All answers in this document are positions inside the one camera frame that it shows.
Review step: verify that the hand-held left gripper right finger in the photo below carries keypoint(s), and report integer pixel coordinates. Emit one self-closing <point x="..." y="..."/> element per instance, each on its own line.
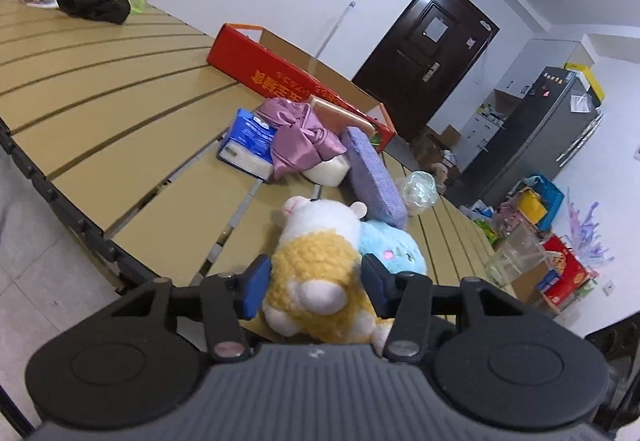
<point x="377" y="288"/>

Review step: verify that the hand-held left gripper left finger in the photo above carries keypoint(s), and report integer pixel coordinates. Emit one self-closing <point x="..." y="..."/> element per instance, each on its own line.
<point x="255" y="288"/>

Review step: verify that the yellow and white plush toy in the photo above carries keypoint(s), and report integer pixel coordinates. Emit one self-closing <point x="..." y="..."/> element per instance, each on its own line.
<point x="315" y="256"/>

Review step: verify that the pink sponge block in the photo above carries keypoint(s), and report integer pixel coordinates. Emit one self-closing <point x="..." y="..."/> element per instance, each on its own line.
<point x="340" y="113"/>

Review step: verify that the red cardboard box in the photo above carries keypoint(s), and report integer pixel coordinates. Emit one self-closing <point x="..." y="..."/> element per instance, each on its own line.
<point x="250" y="61"/>

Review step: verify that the light blue plush toy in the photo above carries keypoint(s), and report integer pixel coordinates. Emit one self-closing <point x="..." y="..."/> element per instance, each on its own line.
<point x="395" y="246"/>

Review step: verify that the crumpled clear plastic wrap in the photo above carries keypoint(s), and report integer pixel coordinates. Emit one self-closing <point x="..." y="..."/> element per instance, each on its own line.
<point x="417" y="191"/>

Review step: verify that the purple sponge pad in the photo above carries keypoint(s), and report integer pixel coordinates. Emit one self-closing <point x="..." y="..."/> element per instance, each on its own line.
<point x="370" y="176"/>

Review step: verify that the small white plush toy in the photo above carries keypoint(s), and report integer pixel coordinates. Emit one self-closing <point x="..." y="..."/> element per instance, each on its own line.
<point x="327" y="171"/>

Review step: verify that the clear plastic cup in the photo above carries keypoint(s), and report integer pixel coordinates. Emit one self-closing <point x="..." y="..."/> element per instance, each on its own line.
<point x="510" y="261"/>

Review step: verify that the pile of cardboard boxes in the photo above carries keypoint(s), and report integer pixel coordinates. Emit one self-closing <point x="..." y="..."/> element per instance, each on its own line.
<point x="435" y="151"/>

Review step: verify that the blue tissue pack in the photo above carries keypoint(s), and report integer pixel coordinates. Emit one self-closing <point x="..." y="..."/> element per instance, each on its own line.
<point x="247" y="136"/>

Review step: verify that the purple satin cloth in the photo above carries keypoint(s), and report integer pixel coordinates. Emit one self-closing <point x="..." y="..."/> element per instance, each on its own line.
<point x="300" y="136"/>

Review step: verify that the blue toy bin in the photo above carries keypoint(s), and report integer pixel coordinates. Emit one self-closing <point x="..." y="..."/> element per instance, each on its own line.
<point x="542" y="203"/>

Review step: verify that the white cabinet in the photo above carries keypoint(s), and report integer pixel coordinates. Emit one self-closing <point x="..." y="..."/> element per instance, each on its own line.
<point x="480" y="131"/>

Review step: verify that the red snack box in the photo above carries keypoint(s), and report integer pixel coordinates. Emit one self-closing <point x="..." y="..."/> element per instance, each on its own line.
<point x="567" y="273"/>

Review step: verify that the grey refrigerator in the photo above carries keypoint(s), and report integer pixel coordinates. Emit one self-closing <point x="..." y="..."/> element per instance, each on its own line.
<point x="530" y="131"/>

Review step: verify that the dark brown door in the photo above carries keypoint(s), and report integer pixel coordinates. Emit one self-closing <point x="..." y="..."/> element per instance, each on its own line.
<point x="415" y="51"/>

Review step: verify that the white mop pole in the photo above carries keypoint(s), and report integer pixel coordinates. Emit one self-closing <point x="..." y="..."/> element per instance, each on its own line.
<point x="335" y="28"/>

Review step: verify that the yellow box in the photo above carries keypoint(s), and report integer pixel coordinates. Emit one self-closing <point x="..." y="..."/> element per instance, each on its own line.
<point x="590" y="78"/>

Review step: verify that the black cloth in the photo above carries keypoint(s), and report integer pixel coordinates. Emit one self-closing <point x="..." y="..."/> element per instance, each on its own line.
<point x="95" y="6"/>

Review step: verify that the white wall socket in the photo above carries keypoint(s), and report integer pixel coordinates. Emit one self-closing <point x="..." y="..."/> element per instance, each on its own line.
<point x="608" y="288"/>

